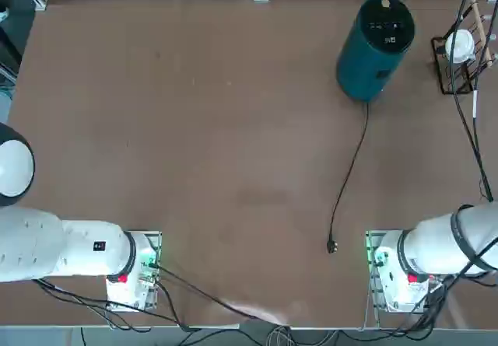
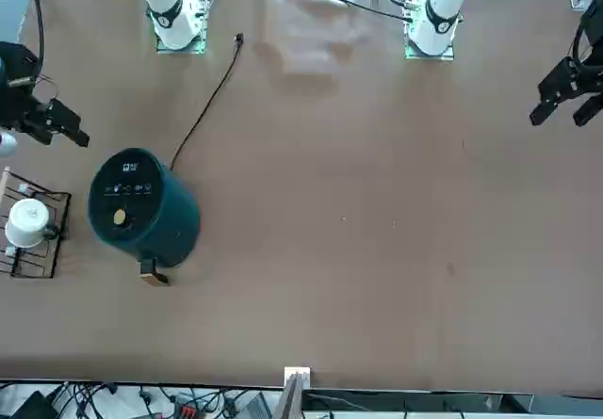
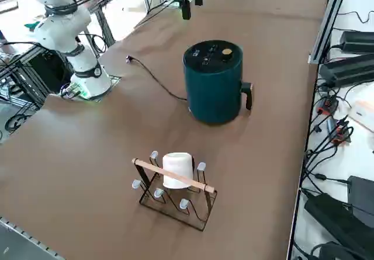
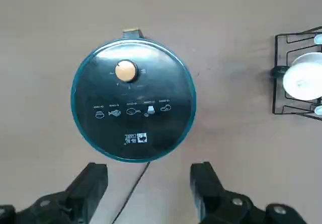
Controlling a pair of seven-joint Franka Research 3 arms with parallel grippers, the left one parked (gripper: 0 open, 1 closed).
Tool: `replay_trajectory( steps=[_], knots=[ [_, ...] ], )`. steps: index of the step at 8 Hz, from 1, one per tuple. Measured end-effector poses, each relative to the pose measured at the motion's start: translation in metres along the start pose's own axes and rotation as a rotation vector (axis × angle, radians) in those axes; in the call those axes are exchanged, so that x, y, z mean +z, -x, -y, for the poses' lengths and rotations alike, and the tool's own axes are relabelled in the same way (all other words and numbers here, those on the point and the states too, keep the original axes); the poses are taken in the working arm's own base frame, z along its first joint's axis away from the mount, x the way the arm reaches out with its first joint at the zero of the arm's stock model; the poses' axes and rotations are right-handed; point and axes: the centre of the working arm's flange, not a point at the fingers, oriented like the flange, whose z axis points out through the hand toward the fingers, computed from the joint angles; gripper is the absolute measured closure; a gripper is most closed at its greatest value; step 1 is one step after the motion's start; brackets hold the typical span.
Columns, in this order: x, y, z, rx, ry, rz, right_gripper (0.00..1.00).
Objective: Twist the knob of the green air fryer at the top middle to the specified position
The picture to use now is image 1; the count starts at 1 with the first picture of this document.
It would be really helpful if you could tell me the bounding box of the green air fryer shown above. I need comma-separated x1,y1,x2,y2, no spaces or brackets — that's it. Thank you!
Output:
335,0,416,104

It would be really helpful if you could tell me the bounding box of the white cup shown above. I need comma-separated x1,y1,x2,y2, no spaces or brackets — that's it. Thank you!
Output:
444,29,478,66

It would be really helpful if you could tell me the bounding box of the black air fryer power cable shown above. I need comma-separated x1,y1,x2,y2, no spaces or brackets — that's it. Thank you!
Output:
324,102,370,255

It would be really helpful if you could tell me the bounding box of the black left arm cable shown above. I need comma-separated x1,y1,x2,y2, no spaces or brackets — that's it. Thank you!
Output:
155,264,273,323

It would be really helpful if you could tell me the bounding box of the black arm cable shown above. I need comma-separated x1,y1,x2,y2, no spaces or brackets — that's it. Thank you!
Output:
447,0,495,203
155,264,273,323

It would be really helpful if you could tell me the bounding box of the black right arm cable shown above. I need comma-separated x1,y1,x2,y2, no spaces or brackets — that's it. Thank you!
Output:
447,0,495,203

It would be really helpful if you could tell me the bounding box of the black wire cup rack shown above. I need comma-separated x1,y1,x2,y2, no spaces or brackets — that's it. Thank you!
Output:
430,0,498,96

